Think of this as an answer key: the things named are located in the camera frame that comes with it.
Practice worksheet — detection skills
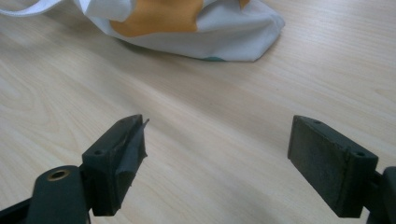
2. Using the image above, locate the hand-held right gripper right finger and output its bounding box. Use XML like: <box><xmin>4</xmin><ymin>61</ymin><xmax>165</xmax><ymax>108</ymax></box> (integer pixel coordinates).
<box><xmin>287</xmin><ymin>115</ymin><xmax>379</xmax><ymax>218</ymax></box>

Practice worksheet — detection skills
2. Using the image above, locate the white and orange cloth bag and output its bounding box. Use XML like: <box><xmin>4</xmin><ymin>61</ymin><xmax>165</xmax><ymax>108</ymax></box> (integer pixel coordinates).
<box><xmin>0</xmin><ymin>0</ymin><xmax>286</xmax><ymax>63</ymax></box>

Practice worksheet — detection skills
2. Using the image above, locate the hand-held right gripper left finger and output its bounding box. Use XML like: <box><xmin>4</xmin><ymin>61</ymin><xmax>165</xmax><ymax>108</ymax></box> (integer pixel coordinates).
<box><xmin>81</xmin><ymin>114</ymin><xmax>150</xmax><ymax>217</ymax></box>

